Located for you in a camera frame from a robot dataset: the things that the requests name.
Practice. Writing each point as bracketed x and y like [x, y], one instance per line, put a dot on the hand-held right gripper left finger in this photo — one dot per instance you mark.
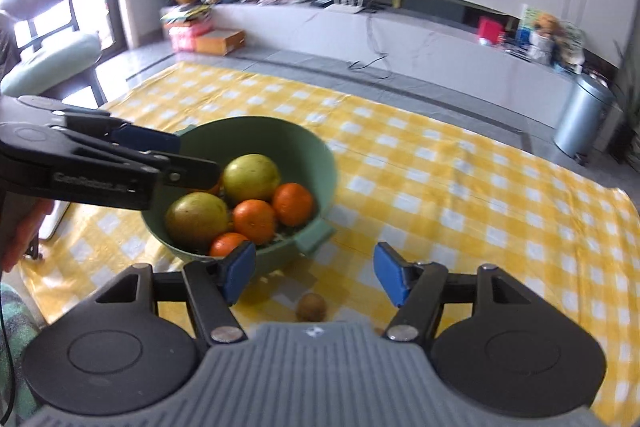
[240, 269]

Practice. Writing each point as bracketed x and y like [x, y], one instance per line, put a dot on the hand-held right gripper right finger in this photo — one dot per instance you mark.
[390, 274]

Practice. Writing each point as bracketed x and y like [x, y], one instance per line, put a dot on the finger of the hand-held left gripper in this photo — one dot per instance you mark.
[195, 174]
[150, 141]

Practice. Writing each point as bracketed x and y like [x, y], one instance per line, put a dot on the orange mandarin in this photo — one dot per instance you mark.
[227, 244]
[216, 188]
[255, 222]
[293, 204]

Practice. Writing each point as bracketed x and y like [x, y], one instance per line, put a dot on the reddish green pear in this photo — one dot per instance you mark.
[196, 219]

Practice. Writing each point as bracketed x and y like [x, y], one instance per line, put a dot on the yellow pear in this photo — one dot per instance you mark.
[251, 178]

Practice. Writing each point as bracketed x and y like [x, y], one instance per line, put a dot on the green plastic bowl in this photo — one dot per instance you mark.
[300, 147]

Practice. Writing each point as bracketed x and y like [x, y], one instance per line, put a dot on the person's left hand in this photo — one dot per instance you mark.
[20, 242]

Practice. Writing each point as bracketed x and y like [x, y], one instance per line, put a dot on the yellow checkered tablecloth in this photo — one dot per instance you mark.
[450, 207]

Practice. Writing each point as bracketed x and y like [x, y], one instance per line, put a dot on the stack of pink boxes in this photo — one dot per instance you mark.
[182, 37]

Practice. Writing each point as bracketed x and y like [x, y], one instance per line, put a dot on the dark chair with green cushion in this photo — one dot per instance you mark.
[50, 62]

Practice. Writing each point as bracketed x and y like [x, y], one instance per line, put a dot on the orange cardboard box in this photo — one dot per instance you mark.
[220, 42]

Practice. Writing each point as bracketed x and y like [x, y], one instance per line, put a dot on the pile of colourful papers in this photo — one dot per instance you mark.
[182, 13]

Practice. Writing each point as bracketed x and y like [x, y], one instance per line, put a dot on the teal patterned cloth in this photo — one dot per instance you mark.
[17, 332]

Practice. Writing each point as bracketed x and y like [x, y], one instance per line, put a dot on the white marble television cabinet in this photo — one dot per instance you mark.
[440, 52]

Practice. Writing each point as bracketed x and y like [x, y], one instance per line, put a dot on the silver trash can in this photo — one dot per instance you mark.
[582, 117]

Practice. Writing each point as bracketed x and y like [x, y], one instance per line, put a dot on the red box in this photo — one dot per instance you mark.
[489, 30]

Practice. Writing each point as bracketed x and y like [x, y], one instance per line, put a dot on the colourful picture card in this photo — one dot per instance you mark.
[525, 19]

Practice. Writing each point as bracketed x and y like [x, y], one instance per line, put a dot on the round printed hand fan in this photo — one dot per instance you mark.
[571, 42]

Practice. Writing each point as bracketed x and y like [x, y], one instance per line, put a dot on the brown teddy bear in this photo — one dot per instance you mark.
[546, 23]

